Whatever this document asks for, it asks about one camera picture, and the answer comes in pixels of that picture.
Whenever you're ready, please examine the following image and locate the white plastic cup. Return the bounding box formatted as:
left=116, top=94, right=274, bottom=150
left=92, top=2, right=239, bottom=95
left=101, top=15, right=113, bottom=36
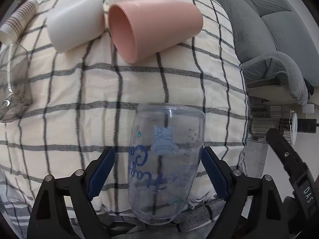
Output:
left=46, top=0, right=105, bottom=53

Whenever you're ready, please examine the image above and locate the pink plastic cup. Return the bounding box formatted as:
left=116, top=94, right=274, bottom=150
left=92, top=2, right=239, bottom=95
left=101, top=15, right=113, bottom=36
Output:
left=108, top=0, right=203, bottom=64

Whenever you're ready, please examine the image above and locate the white electric heater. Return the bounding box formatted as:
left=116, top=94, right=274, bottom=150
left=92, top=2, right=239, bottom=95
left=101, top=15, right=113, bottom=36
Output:
left=248, top=110, right=298, bottom=145

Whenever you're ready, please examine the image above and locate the plaid checkered tablecloth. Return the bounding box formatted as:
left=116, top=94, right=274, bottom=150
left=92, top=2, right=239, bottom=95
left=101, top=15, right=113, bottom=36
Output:
left=0, top=0, right=251, bottom=239

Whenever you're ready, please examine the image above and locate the grey sectional sofa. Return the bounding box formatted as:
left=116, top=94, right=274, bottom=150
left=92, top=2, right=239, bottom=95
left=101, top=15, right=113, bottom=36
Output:
left=217, top=0, right=318, bottom=105

